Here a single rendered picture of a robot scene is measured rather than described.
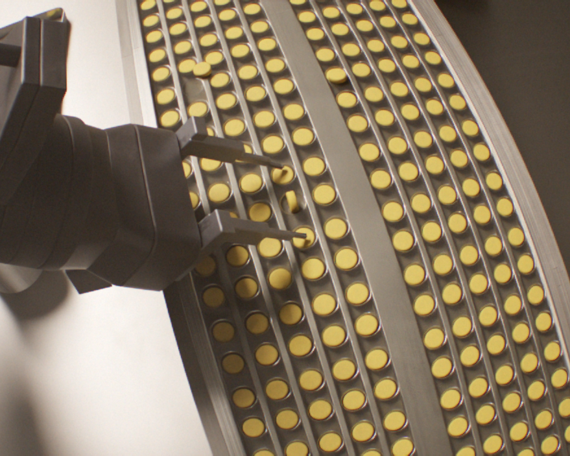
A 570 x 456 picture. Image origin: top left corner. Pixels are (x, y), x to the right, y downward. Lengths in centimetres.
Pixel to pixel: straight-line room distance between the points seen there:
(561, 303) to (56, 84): 29
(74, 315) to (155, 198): 24
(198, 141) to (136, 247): 7
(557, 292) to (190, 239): 20
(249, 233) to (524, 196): 16
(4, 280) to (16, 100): 34
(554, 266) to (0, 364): 43
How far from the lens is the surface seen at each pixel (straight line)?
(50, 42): 29
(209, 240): 37
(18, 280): 60
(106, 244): 35
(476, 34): 72
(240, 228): 38
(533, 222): 43
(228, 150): 41
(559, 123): 67
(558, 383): 41
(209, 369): 39
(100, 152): 36
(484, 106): 47
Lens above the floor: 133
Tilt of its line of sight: 64 degrees down
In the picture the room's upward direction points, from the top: 11 degrees counter-clockwise
